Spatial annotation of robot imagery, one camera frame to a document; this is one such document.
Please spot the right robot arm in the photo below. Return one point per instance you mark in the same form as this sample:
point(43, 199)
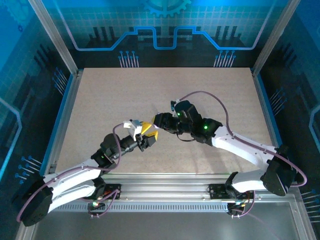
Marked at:
point(240, 147)

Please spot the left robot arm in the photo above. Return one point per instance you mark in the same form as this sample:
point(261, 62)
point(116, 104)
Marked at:
point(70, 175)

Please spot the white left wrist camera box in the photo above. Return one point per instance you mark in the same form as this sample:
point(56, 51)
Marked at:
point(132, 127)

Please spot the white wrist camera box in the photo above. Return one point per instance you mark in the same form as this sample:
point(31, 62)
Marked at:
point(132, 127)
point(175, 104)

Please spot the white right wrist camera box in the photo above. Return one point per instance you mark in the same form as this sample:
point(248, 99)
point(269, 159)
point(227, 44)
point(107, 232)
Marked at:
point(175, 104)

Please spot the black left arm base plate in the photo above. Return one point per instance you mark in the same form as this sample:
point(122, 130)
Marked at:
point(110, 191)

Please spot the aluminium mounting rail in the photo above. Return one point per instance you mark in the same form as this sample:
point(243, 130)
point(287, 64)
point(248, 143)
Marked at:
point(162, 186)

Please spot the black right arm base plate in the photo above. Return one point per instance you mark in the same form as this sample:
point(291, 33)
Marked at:
point(217, 191)

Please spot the aluminium frame post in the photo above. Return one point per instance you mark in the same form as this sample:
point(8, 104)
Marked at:
point(53, 37)
point(273, 37)

